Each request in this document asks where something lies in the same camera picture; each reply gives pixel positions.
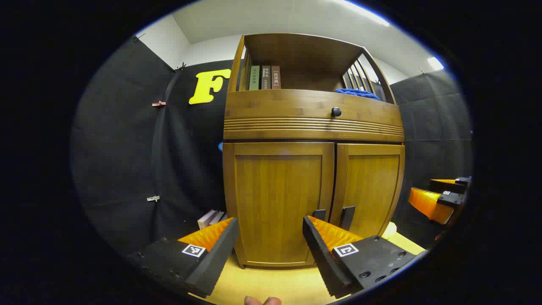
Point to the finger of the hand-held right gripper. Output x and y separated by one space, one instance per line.
449 185
427 203

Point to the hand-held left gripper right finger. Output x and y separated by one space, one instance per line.
324 262

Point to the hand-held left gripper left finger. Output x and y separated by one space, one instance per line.
211 264

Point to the wooden shoe cabinet door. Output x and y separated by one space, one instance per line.
275 190
372 186

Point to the wooden shoe cabinet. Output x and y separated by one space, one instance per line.
296 51

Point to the pale pink book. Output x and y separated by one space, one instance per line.
206 219

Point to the white book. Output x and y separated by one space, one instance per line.
218 217

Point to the white clip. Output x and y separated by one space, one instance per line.
153 198

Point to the small ceiling light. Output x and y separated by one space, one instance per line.
435 63

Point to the blue folded cloth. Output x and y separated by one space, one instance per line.
358 93

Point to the round black drawer knob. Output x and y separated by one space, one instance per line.
336 111

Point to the black backdrop cloth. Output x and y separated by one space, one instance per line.
118 148

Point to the wooden ribbed drawer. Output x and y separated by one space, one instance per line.
275 108

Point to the pink clip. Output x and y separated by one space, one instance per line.
159 103

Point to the green book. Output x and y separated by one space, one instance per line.
254 78

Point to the brown book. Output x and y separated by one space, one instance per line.
275 77

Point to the grey book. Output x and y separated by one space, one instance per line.
266 77

